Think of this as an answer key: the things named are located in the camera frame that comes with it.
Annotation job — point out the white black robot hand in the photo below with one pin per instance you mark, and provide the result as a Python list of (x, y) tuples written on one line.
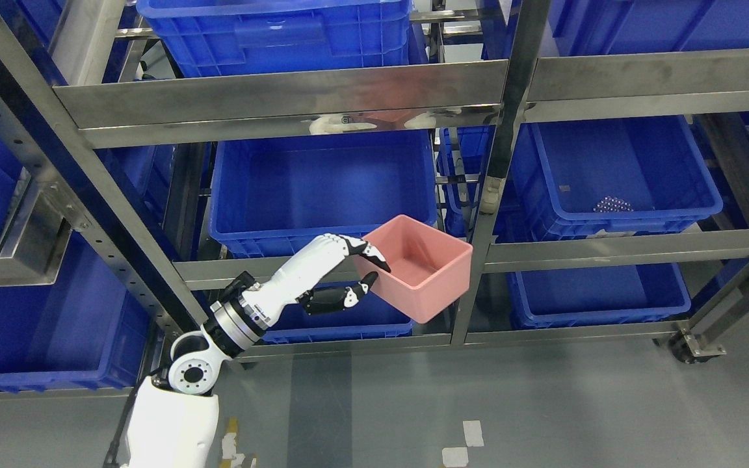
[(296, 281)]

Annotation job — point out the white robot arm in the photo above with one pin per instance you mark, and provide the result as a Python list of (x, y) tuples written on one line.
[(171, 416)]

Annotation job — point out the blue bin top shelf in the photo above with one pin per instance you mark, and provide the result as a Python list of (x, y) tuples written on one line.
[(235, 38)]

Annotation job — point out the pink plastic storage box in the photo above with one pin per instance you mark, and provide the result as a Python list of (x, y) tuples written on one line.
[(429, 269)]

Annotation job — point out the blue bin lower left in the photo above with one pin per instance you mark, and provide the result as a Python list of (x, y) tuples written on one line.
[(85, 331)]

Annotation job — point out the blue bin lower right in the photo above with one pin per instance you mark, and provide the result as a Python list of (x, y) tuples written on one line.
[(574, 297)]

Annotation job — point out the blue bin centre shelf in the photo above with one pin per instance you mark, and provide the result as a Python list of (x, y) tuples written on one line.
[(270, 197)]

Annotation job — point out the blue bin right shelf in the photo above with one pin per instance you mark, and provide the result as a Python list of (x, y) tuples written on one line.
[(611, 178)]

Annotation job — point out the blue bin shelf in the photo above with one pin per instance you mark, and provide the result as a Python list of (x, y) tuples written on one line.
[(611, 178), (235, 38), (270, 197)]

